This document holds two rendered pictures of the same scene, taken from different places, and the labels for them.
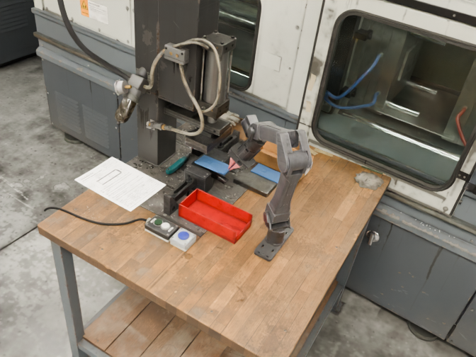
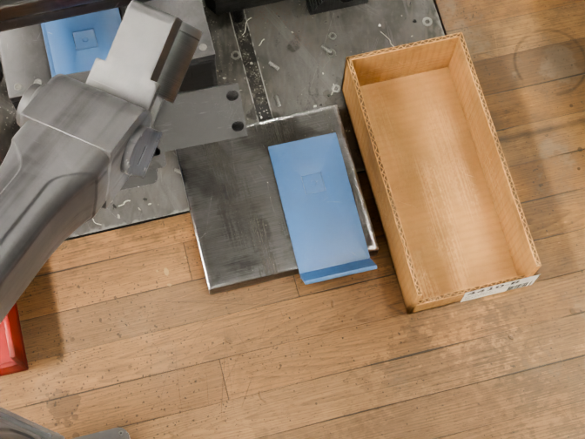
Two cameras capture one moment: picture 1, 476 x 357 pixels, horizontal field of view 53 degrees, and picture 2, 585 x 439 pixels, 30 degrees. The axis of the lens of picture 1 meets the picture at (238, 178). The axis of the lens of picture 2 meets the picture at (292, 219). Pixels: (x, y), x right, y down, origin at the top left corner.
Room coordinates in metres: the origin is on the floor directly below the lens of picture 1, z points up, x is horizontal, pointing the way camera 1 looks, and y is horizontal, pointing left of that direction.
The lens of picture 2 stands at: (1.38, -0.37, 1.93)
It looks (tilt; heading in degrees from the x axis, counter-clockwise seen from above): 71 degrees down; 45
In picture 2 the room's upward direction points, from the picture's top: 5 degrees clockwise
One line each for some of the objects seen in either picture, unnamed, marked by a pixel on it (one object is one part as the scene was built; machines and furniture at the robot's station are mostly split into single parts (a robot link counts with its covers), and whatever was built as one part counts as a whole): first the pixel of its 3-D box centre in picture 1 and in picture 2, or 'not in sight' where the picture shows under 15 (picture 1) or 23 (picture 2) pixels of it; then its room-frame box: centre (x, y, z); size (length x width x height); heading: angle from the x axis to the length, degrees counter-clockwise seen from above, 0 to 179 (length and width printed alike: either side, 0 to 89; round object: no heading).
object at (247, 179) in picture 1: (259, 178); (274, 197); (1.63, -0.09, 0.91); 0.17 x 0.16 x 0.02; 154
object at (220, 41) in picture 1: (214, 76); not in sight; (1.58, 0.13, 1.37); 0.11 x 0.09 x 0.30; 154
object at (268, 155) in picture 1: (281, 158); (438, 172); (1.76, -0.18, 0.93); 0.25 x 0.13 x 0.08; 64
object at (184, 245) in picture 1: (183, 241); not in sight; (1.21, 0.16, 0.90); 0.07 x 0.07 x 0.06; 64
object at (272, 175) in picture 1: (270, 171); (320, 205); (1.65, -0.13, 0.93); 0.15 x 0.07 x 0.03; 63
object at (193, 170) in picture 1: (208, 163); (104, 33); (1.59, 0.13, 0.98); 0.20 x 0.10 x 0.01; 154
